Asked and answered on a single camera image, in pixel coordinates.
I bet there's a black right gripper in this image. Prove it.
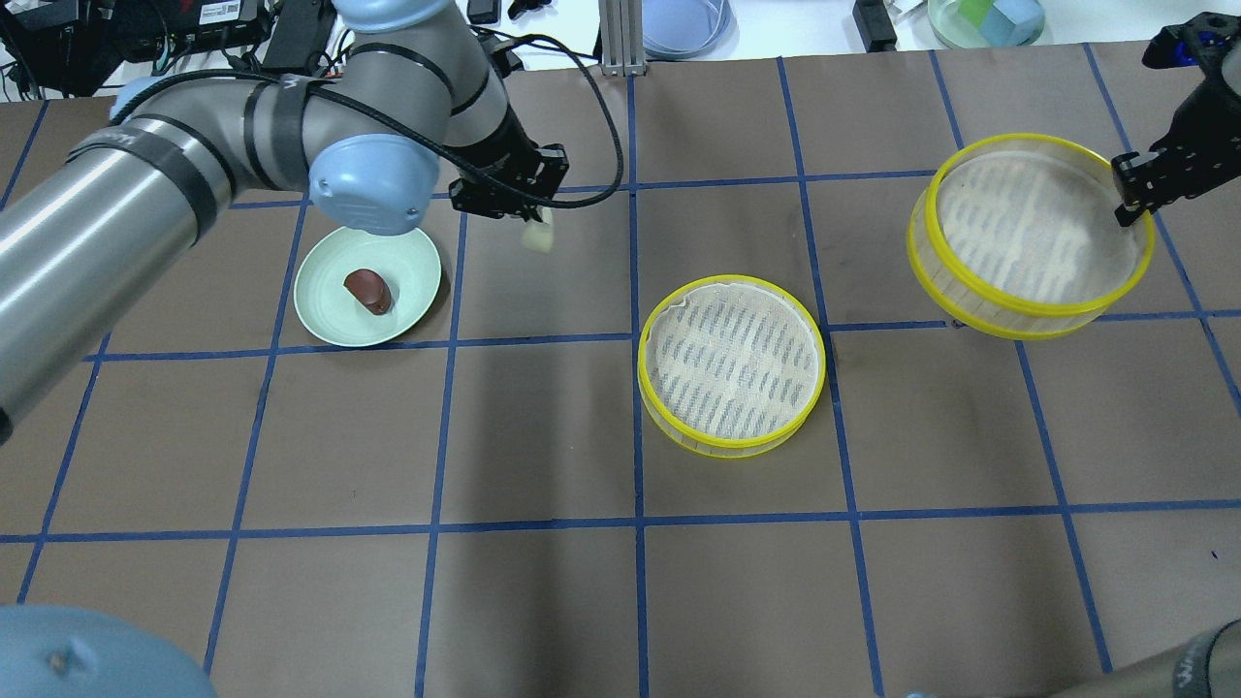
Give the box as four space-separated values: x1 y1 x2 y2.
1111 79 1240 227

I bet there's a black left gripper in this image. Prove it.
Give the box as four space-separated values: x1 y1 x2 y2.
448 111 570 220

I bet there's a white steamed bun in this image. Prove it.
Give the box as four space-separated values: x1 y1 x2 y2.
522 206 555 255

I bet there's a yellow steamer basket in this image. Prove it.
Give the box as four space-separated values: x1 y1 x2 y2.
906 133 1157 342
635 274 829 460

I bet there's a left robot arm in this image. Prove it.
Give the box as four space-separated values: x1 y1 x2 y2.
1 1 568 440

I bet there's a light green plate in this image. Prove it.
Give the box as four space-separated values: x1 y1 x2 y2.
293 227 443 348

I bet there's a dark brown bun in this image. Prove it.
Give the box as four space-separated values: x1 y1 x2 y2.
343 270 393 315

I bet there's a blue round plate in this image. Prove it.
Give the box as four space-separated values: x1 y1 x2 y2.
640 1 733 60

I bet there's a black device on desk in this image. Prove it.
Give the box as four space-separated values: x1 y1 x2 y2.
851 0 897 53

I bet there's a black electronics box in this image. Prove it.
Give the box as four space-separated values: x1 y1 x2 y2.
2 1 278 97

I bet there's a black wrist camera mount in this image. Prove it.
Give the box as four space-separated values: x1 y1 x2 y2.
1142 12 1240 71

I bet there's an aluminium frame post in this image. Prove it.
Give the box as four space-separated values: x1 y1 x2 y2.
597 0 647 77

